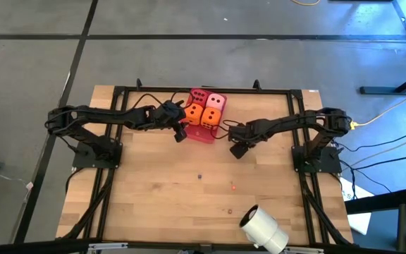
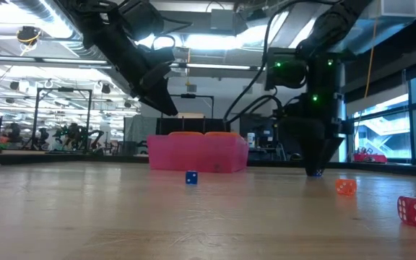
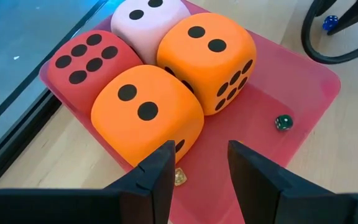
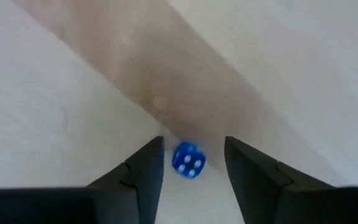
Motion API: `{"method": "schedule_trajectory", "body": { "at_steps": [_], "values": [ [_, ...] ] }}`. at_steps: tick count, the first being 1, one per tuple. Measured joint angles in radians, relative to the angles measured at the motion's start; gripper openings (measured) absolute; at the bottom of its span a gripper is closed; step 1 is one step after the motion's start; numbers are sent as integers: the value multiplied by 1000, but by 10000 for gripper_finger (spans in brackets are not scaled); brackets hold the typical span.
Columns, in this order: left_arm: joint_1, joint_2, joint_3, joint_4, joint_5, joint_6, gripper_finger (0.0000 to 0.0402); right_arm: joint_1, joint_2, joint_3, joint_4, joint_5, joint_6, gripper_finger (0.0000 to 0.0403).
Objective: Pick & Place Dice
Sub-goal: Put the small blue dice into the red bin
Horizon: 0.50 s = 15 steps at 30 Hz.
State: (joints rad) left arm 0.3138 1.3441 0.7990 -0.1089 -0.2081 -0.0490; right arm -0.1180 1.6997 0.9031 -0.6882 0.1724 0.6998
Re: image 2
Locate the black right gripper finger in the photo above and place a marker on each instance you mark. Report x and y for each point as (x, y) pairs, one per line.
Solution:
(303, 141)
(325, 144)

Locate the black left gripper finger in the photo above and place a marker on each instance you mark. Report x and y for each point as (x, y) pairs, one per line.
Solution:
(159, 101)
(164, 85)

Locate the small blue die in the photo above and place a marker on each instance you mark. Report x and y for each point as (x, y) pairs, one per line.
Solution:
(315, 174)
(191, 177)

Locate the small orange die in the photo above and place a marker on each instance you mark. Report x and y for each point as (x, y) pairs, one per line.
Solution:
(346, 187)

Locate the pink plastic bin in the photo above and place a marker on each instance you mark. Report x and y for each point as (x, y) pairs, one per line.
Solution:
(193, 153)

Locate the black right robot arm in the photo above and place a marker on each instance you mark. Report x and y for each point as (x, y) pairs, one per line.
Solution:
(330, 25)

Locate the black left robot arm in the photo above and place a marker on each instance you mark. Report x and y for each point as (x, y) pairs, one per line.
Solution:
(103, 32)

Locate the black panel workstation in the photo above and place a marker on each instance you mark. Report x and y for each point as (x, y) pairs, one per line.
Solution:
(193, 124)

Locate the black cabinet desk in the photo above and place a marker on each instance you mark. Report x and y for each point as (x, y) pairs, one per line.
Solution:
(262, 126)

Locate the red container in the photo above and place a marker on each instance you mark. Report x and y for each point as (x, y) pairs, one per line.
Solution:
(370, 158)

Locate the white bottle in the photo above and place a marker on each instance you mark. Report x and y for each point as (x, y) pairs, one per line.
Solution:
(251, 140)

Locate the long ceiling light strip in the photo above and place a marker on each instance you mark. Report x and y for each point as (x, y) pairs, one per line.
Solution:
(74, 60)

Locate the grey ceiling unit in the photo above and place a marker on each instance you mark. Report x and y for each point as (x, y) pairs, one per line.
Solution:
(222, 20)

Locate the white ceiling box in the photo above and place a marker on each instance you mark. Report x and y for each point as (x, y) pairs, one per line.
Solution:
(403, 11)

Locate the black ceiling sensor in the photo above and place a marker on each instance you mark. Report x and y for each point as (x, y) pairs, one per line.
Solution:
(28, 34)

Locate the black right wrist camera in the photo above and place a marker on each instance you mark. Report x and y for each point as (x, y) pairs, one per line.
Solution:
(287, 72)

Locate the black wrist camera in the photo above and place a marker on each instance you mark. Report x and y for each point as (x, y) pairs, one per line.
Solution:
(141, 14)
(287, 72)

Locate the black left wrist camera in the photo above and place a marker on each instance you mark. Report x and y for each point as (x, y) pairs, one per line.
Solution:
(141, 14)

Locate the black window frame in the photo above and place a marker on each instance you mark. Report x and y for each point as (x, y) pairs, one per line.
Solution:
(415, 119)

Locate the silver ventilation duct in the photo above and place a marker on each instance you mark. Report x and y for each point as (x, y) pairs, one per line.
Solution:
(49, 21)

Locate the black metal rig frame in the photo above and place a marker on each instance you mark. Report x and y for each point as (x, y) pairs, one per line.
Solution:
(36, 119)

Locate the black aluminium table frame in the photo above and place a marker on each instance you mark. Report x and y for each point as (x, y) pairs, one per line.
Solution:
(49, 159)

